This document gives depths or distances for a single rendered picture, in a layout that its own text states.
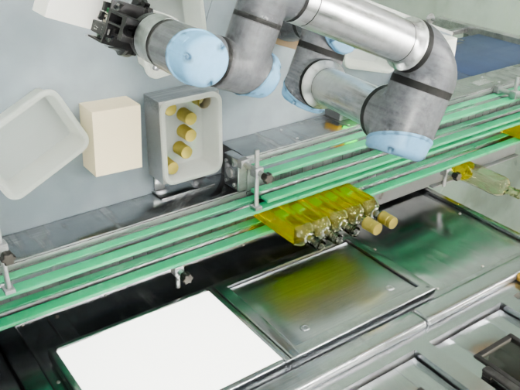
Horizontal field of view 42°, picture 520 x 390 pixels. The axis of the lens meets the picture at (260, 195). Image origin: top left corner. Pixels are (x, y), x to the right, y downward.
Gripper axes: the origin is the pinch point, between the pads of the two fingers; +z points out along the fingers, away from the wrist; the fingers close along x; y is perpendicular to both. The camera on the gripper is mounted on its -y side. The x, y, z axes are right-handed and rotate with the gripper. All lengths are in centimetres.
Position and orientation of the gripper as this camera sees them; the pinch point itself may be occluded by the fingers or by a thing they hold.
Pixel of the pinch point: (110, 15)
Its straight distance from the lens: 124.9
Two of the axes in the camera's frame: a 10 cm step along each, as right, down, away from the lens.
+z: -5.8, -3.9, 7.1
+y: -7.5, -0.9, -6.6
